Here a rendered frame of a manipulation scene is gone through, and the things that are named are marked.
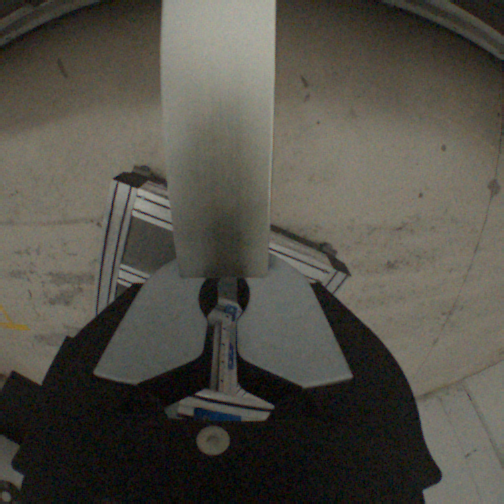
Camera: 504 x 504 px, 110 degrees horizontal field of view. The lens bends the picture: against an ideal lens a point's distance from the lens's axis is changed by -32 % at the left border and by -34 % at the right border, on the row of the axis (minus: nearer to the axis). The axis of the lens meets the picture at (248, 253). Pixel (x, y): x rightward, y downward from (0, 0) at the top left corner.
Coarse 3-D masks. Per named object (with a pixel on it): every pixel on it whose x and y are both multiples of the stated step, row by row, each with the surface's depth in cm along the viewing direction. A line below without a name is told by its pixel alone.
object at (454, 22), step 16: (64, 0) 40; (80, 0) 42; (96, 0) 45; (112, 0) 51; (368, 0) 54; (384, 0) 48; (400, 0) 44; (416, 0) 43; (32, 16) 39; (48, 16) 43; (64, 16) 50; (416, 16) 54; (432, 16) 47; (448, 16) 43; (0, 32) 38; (16, 32) 42; (32, 32) 51; (448, 32) 56; (464, 32) 47; (480, 32) 43; (0, 48) 49; (480, 48) 55; (496, 48) 45
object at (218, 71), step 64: (192, 0) 4; (256, 0) 4; (192, 64) 5; (256, 64) 5; (192, 128) 6; (256, 128) 6; (192, 192) 7; (256, 192) 7; (192, 256) 8; (256, 256) 8
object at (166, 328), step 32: (160, 288) 8; (192, 288) 8; (128, 320) 7; (160, 320) 7; (192, 320) 7; (128, 352) 6; (160, 352) 6; (192, 352) 6; (128, 384) 5; (160, 384) 6; (192, 384) 6
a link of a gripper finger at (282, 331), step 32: (256, 288) 8; (288, 288) 8; (256, 320) 7; (288, 320) 7; (320, 320) 7; (256, 352) 6; (288, 352) 6; (320, 352) 6; (256, 384) 6; (288, 384) 5; (320, 384) 5
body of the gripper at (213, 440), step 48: (96, 432) 4; (144, 432) 4; (192, 432) 4; (240, 432) 4; (288, 432) 4; (336, 432) 4; (48, 480) 2; (96, 480) 3; (144, 480) 3; (192, 480) 3; (240, 480) 3; (288, 480) 3; (336, 480) 3; (384, 480) 3
